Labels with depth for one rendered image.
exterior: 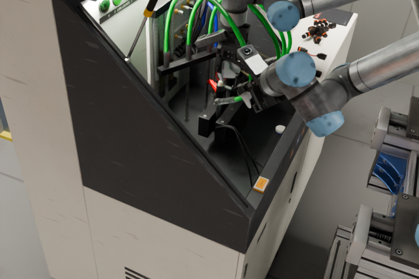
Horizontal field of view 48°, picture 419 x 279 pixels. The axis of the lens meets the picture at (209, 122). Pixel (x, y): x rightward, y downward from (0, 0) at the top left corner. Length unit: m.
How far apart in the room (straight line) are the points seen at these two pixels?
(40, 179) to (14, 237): 0.85
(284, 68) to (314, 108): 0.11
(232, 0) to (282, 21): 0.18
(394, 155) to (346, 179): 1.22
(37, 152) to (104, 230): 0.35
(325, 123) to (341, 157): 2.01
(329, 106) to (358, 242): 0.40
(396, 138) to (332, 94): 0.64
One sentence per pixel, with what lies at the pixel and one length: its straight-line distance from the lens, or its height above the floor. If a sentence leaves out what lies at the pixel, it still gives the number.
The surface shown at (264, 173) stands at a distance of 1.42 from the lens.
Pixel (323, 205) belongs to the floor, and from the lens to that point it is 2.70.
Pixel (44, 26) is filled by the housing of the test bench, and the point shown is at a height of 1.36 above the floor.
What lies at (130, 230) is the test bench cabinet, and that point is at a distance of 1.63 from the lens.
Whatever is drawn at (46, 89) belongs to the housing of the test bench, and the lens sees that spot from 1.42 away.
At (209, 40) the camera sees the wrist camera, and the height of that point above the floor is 1.26.
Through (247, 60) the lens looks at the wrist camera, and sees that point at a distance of 1.18.
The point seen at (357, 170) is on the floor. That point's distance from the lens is 2.97.
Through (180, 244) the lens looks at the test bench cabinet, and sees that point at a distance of 1.53.
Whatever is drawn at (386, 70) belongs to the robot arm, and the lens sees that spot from 1.05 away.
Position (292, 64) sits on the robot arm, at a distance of 0.98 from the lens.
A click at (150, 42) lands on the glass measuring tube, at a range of 1.59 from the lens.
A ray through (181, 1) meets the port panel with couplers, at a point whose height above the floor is 1.22.
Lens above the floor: 1.94
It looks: 39 degrees down
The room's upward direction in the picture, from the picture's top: 4 degrees clockwise
